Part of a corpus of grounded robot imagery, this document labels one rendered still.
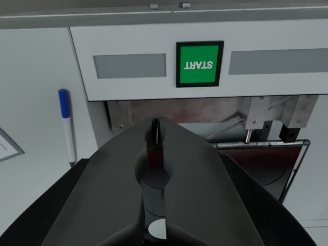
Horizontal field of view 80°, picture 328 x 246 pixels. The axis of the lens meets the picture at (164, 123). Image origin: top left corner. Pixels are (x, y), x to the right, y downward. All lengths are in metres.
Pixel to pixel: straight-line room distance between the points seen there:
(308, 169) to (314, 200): 0.15
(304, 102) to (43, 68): 0.40
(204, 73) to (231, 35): 0.05
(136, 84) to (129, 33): 0.06
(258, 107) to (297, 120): 0.08
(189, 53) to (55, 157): 0.26
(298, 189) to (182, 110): 0.48
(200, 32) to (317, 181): 0.59
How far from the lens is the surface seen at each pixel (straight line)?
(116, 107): 0.35
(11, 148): 0.39
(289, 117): 0.43
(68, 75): 0.28
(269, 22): 0.28
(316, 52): 0.32
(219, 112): 0.39
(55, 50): 0.28
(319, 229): 0.89
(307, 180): 0.72
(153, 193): 0.50
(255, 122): 0.39
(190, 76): 0.26
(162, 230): 0.63
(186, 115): 0.38
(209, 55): 0.26
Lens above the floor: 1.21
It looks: 58 degrees down
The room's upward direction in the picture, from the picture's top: 178 degrees clockwise
